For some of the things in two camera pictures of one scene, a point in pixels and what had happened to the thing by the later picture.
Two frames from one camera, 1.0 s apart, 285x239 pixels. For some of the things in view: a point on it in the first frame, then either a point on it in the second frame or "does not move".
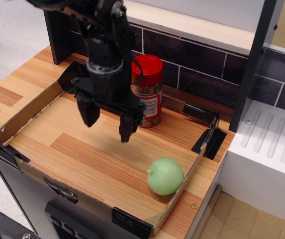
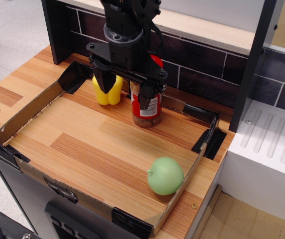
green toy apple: [165, 176] does not move
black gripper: [109, 83] → [128, 53]
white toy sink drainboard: [263, 164] does not move
